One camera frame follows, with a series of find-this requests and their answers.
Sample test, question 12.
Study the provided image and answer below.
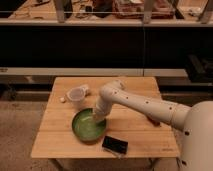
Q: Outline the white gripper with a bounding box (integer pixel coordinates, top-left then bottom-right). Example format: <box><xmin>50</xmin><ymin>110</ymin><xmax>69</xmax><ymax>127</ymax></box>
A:
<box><xmin>93</xmin><ymin>99</ymin><xmax>110</xmax><ymax>122</ymax></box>

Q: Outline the green ceramic bowl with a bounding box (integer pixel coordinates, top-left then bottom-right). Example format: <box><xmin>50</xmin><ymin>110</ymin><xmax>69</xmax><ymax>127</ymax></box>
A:
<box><xmin>72</xmin><ymin>108</ymin><xmax>107</xmax><ymax>142</ymax></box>

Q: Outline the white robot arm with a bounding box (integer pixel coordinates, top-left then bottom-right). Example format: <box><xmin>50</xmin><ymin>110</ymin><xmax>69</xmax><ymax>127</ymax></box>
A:
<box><xmin>93</xmin><ymin>80</ymin><xmax>213</xmax><ymax>171</ymax></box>

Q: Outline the wooden table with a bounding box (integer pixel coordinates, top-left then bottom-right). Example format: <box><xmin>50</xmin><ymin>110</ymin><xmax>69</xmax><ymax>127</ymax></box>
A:
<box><xmin>31</xmin><ymin>77</ymin><xmax>179</xmax><ymax>158</ymax></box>

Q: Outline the black rectangular box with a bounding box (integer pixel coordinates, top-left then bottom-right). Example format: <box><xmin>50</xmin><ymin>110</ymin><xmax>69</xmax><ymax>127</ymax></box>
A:
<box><xmin>102</xmin><ymin>136</ymin><xmax>128</xmax><ymax>154</ymax></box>

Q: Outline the brown wooden object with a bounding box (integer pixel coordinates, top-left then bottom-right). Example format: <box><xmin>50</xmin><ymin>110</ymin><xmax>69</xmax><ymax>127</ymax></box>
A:
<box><xmin>148</xmin><ymin>118</ymin><xmax>161</xmax><ymax>127</ymax></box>

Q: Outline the wooden workbench shelf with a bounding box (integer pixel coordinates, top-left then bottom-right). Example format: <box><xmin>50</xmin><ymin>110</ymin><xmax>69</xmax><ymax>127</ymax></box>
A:
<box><xmin>0</xmin><ymin>0</ymin><xmax>213</xmax><ymax>27</ymax></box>

